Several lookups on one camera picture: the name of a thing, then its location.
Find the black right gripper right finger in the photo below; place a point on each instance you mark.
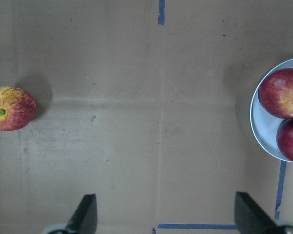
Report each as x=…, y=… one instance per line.
x=250, y=218

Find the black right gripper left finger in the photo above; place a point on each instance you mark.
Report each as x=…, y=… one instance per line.
x=83, y=221

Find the yellow red apple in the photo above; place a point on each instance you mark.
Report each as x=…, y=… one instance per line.
x=17, y=108

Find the red apple front on plate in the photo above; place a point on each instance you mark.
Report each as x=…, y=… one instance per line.
x=284, y=139

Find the red apple on plate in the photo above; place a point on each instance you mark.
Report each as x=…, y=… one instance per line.
x=276, y=93
x=284, y=139

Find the white round plate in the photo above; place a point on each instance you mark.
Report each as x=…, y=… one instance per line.
x=264, y=125

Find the red apple back on plate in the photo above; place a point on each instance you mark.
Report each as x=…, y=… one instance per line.
x=276, y=93

